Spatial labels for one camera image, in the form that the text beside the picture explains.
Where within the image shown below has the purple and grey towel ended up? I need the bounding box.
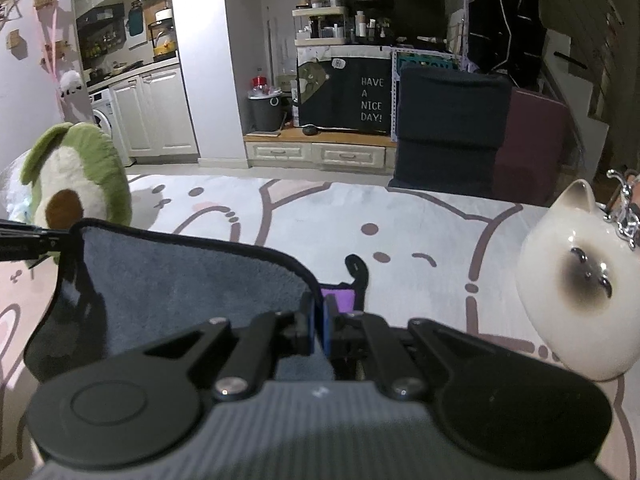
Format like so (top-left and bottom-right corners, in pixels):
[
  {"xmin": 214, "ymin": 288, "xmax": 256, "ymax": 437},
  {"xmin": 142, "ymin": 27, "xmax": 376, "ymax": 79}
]
[{"xmin": 22, "ymin": 218, "xmax": 371, "ymax": 384}]

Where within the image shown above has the green avocado plush toy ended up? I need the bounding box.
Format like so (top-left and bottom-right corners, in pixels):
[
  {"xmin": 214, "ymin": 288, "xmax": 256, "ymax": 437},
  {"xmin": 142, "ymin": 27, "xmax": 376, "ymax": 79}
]
[{"xmin": 19, "ymin": 121, "xmax": 134, "ymax": 261}]

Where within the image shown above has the washing machine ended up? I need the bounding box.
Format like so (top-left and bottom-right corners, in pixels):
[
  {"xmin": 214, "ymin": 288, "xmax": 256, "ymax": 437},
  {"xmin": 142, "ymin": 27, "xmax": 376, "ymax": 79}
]
[{"xmin": 89, "ymin": 88, "xmax": 134, "ymax": 168}]

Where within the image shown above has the white kitchen cabinet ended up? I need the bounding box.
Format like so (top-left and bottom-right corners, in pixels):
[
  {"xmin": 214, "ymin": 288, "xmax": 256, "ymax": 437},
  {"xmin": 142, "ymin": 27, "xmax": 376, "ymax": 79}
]
[{"xmin": 108, "ymin": 60, "xmax": 200, "ymax": 159}]

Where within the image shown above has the white drawer platform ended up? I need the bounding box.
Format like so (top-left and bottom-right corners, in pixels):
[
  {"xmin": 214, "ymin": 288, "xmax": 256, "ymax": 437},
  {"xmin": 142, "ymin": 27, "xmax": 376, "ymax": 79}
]
[{"xmin": 244, "ymin": 128, "xmax": 396, "ymax": 174}]

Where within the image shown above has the black trash bin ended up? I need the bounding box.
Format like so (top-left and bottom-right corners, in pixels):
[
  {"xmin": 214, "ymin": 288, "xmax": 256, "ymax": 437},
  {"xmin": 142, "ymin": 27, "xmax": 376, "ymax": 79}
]
[{"xmin": 248, "ymin": 90, "xmax": 286, "ymax": 132}]

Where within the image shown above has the white cat ceramic holder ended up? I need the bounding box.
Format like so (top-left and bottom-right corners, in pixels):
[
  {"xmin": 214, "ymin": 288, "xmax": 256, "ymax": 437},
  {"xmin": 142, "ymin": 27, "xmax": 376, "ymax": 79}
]
[{"xmin": 515, "ymin": 179, "xmax": 639, "ymax": 382}]

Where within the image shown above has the dark blue chair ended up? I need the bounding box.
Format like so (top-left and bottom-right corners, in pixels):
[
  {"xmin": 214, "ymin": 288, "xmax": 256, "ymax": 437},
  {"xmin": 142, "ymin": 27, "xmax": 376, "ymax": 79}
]
[{"xmin": 390, "ymin": 64, "xmax": 512, "ymax": 197}]

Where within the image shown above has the black have a nice day cloth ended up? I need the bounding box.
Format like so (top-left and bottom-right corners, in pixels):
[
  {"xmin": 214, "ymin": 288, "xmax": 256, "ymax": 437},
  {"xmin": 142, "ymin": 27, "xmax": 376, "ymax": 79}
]
[{"xmin": 297, "ymin": 58, "xmax": 392, "ymax": 134}]

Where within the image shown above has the maroon cushion seat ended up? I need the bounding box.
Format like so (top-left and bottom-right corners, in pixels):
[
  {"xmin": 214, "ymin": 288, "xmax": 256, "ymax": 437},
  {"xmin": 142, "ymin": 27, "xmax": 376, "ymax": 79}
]
[{"xmin": 492, "ymin": 88, "xmax": 570, "ymax": 206}]

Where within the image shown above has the white storage shelf rack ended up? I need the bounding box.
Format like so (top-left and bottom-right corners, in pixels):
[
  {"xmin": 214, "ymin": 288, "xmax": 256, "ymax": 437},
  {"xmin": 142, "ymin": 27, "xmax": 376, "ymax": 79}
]
[{"xmin": 292, "ymin": 6, "xmax": 347, "ymax": 48}]

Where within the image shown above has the black hanging garment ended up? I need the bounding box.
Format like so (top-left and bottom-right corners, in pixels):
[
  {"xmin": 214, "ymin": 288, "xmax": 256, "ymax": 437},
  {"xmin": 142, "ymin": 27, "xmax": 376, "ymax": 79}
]
[{"xmin": 469, "ymin": 0, "xmax": 547, "ymax": 91}]

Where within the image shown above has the pink lanyard with pompom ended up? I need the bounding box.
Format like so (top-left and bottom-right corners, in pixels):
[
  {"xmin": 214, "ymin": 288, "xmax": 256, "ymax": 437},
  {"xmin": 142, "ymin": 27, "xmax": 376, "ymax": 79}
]
[{"xmin": 32, "ymin": 0, "xmax": 84, "ymax": 122}]

